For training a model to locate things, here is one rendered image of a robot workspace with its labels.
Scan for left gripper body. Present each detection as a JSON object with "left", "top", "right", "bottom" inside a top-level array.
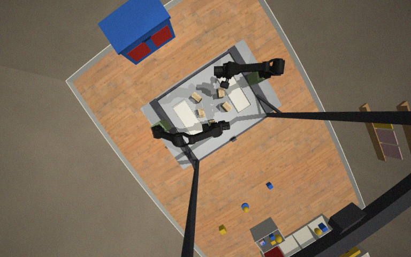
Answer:
[{"left": 202, "top": 120, "right": 225, "bottom": 131}]

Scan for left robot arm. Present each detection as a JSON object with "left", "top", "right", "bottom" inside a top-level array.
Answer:
[{"left": 151, "top": 122, "right": 230, "bottom": 147}]

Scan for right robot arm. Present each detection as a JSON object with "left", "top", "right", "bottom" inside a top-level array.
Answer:
[{"left": 214, "top": 58, "right": 285, "bottom": 79}]

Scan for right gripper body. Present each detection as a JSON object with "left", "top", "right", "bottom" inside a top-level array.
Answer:
[{"left": 220, "top": 77, "right": 231, "bottom": 89}]

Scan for white shallow tray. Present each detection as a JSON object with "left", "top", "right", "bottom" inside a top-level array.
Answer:
[
  {"left": 172, "top": 100, "right": 203, "bottom": 135},
  {"left": 217, "top": 76, "right": 252, "bottom": 113}
]

